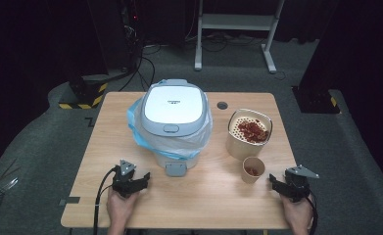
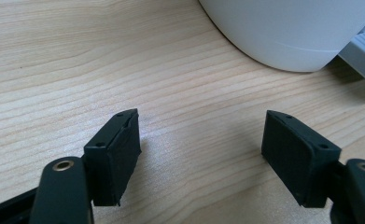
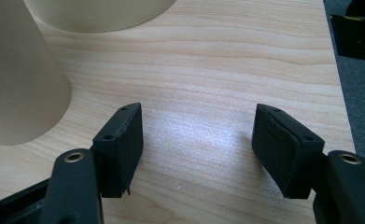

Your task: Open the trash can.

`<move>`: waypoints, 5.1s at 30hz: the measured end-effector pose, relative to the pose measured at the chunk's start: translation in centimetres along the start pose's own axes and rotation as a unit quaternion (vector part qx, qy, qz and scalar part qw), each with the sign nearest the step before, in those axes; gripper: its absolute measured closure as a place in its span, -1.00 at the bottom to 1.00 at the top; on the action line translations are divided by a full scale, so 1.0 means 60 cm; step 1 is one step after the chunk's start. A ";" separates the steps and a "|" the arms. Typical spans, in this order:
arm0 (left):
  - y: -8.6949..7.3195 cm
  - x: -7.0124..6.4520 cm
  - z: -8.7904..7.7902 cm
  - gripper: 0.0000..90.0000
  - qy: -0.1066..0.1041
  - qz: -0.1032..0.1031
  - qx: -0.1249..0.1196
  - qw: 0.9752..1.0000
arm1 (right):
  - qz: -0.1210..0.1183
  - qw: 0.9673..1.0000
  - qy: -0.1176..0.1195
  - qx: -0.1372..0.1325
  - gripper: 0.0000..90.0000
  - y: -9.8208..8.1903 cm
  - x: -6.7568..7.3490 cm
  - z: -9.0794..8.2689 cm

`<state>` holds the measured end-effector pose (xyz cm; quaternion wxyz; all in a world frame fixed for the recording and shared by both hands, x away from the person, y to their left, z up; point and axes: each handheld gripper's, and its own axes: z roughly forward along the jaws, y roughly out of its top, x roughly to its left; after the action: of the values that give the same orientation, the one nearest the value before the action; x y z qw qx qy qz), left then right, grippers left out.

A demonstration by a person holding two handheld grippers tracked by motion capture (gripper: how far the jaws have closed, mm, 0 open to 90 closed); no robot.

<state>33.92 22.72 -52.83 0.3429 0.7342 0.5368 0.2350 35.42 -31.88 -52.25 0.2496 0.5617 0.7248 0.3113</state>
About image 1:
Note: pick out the person's right hand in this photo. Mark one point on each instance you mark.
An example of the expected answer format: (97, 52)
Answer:
(298, 213)

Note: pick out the red food scraps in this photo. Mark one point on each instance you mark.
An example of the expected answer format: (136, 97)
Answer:
(252, 171)
(252, 132)

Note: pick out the large brown paper bucket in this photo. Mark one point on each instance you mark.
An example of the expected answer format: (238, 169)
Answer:
(239, 150)

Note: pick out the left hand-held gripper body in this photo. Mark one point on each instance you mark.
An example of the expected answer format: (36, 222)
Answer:
(123, 182)

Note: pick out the white metal stand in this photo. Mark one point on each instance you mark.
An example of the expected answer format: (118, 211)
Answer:
(238, 22)

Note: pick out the black base with yellow stripes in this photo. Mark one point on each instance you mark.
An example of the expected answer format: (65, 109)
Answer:
(87, 94)

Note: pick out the person's left hand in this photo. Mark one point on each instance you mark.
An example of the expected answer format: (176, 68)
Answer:
(120, 205)

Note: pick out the red food scraps in strainer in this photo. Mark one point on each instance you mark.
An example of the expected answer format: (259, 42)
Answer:
(252, 132)

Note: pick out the dark equipment rack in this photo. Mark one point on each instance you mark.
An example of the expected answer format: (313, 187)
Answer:
(132, 32)

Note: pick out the grey pedal trash can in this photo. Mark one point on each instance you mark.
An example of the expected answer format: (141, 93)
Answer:
(174, 107)

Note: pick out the blue and clear trash bag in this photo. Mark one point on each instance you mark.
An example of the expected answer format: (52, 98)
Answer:
(179, 147)

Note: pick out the grey tape strip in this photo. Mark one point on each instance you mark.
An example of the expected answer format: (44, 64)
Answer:
(72, 200)

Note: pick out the black base with yellow mark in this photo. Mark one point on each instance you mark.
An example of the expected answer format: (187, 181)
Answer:
(313, 101)

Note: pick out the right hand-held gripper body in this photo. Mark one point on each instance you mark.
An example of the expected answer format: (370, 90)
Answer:
(298, 186)

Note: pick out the small brown paper cup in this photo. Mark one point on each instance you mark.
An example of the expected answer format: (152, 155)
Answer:
(249, 178)

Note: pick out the white perforated strainer insert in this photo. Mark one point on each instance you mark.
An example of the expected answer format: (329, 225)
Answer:
(236, 127)

